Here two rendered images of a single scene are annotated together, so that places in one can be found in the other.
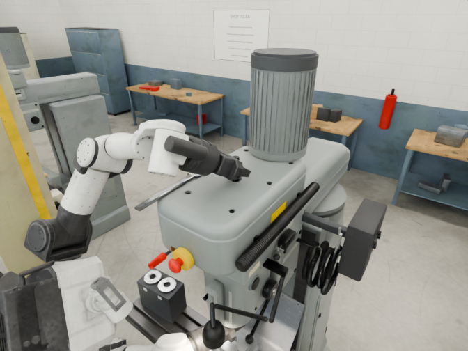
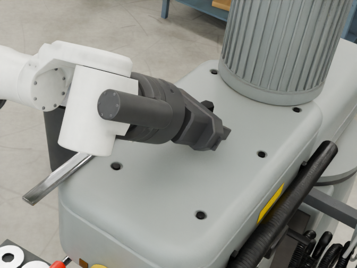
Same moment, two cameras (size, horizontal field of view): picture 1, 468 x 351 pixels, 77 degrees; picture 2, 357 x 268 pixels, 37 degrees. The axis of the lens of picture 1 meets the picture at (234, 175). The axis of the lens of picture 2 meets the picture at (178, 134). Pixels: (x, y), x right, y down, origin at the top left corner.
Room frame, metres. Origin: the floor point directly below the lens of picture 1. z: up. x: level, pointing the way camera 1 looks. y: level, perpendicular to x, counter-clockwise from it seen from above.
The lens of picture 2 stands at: (0.09, 0.12, 2.42)
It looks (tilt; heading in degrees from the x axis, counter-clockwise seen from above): 39 degrees down; 353
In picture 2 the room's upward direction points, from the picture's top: 9 degrees clockwise
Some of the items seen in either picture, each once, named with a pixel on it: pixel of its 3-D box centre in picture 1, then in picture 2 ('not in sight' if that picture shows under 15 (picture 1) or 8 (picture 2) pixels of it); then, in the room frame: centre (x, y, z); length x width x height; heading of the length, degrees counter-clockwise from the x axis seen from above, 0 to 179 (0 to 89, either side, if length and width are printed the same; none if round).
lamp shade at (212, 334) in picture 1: (213, 331); not in sight; (0.55, 0.06, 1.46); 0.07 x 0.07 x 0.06
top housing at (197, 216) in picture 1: (238, 199); (198, 170); (0.75, -0.01, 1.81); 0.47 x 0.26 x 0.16; 144
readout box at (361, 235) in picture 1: (363, 239); not in sight; (0.78, -0.45, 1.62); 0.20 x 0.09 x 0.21; 144
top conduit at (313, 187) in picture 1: (283, 218); (277, 214); (0.68, -0.14, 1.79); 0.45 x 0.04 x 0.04; 144
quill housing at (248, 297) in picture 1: (236, 279); not in sight; (0.74, -0.01, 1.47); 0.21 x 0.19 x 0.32; 54
